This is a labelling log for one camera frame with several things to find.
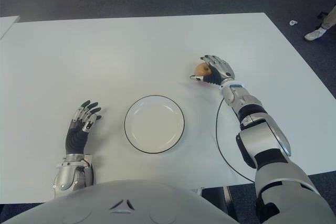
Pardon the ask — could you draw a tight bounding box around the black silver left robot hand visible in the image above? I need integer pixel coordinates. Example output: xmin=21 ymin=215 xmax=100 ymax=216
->
xmin=65 ymin=100 xmax=102 ymax=155

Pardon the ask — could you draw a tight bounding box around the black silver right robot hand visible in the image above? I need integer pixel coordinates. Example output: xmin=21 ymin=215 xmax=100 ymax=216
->
xmin=189 ymin=54 xmax=235 ymax=86

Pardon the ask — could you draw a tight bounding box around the yellow red apple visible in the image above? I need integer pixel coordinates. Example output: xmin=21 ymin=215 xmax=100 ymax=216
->
xmin=194 ymin=62 xmax=213 ymax=83

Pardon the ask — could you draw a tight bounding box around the white plate with black rim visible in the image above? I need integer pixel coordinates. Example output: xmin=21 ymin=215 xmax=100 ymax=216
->
xmin=124 ymin=94 xmax=186 ymax=154

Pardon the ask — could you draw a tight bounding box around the light grey robot torso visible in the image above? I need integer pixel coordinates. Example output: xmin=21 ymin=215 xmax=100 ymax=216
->
xmin=0 ymin=179 xmax=242 ymax=224

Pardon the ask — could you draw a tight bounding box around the white sneaker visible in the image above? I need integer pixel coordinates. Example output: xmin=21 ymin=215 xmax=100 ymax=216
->
xmin=304 ymin=26 xmax=328 ymax=41

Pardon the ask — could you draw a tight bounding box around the white neighbouring table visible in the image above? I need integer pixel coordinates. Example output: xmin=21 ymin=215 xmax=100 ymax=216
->
xmin=0 ymin=15 xmax=21 ymax=40

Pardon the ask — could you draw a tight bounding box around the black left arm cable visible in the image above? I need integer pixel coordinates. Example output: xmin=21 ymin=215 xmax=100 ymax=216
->
xmin=83 ymin=163 xmax=95 ymax=185

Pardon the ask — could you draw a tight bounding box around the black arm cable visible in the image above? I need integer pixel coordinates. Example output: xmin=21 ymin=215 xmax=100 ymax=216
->
xmin=215 ymin=98 xmax=255 ymax=183
xmin=83 ymin=163 xmax=95 ymax=185

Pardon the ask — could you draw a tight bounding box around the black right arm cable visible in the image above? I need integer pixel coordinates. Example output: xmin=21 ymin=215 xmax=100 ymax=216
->
xmin=215 ymin=98 xmax=255 ymax=183

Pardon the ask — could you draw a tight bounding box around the grey metal table frame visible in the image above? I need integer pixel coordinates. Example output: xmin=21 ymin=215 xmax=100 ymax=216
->
xmin=195 ymin=185 xmax=234 ymax=210

